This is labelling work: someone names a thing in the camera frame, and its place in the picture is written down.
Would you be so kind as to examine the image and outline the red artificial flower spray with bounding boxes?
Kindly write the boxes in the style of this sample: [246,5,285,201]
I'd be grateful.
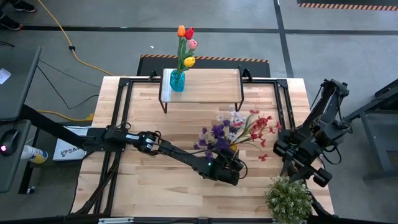
[239,108,283,162]

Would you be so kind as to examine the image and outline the red artificial tulip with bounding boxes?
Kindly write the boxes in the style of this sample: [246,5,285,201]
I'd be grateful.
[177,27,196,74]

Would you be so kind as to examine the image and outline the silver metal bracket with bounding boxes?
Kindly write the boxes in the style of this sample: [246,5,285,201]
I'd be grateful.
[98,217,134,224]

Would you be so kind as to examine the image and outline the yellow cable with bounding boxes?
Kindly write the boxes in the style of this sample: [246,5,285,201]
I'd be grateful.
[36,0,115,122]

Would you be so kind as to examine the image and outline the blue cut-glass vase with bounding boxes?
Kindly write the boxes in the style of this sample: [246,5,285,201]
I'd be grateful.
[169,69,186,93]

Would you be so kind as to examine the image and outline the purple artificial flower spray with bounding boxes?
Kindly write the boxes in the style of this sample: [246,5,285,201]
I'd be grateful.
[192,119,239,162]

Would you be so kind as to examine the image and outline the green potted plant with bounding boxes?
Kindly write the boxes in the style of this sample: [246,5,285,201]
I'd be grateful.
[263,175,313,224]

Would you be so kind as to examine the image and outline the white artificial flower spray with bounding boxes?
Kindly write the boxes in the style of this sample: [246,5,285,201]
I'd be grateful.
[198,108,259,147]

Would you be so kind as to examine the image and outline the dark grey desk tray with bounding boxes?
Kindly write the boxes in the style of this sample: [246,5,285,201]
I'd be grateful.
[0,119,32,194]

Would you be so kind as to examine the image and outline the person's shoe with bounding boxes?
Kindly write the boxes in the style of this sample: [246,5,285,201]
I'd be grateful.
[0,14,24,31]
[12,0,38,13]

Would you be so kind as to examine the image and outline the dark grey desk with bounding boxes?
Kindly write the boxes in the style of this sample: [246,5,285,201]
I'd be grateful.
[0,45,42,122]

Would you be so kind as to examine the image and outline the black metal stand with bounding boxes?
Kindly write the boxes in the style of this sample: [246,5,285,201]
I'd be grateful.
[343,78,398,183]

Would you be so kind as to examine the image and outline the black computer mouse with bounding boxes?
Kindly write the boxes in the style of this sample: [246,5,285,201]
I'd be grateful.
[0,129,21,157]

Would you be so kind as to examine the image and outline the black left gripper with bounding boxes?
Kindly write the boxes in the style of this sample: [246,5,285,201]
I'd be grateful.
[206,149,246,187]

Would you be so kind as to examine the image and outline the white and yellow spray can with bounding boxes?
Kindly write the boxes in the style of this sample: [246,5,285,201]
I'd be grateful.
[20,144,49,165]

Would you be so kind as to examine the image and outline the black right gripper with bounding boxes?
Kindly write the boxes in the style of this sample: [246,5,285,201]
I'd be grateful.
[272,136,333,188]

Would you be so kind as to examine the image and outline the white paper note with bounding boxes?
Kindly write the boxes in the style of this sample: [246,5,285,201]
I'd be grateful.
[0,67,12,85]

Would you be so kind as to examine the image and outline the wooden shelf black metal legs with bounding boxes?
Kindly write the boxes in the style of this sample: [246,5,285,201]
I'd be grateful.
[158,65,246,115]

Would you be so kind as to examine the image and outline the black hazard-striped floor mat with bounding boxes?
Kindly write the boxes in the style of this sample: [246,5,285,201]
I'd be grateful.
[297,0,398,12]
[136,54,272,78]

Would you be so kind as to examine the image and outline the flower stems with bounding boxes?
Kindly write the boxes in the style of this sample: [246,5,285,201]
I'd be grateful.
[178,56,197,74]
[178,39,199,74]

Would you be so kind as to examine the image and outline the white printed cardboard box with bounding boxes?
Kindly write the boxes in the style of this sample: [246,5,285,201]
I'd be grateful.
[52,125,91,162]

